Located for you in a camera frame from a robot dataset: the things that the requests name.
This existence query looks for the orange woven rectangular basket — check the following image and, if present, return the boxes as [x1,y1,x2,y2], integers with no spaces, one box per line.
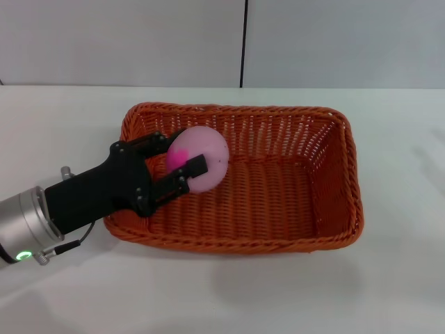
[103,102,365,257]

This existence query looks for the pink ball with magenta patch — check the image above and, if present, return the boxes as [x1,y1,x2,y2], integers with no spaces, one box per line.
[165,125,230,195]

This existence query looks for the black vertical wall strip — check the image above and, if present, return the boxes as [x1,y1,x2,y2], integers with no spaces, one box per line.
[238,0,250,89]

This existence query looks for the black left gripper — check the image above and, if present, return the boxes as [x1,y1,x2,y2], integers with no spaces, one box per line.
[44,130,209,235]

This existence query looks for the black wrist cable with plug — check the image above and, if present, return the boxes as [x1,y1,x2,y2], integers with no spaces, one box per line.
[54,219,97,254]

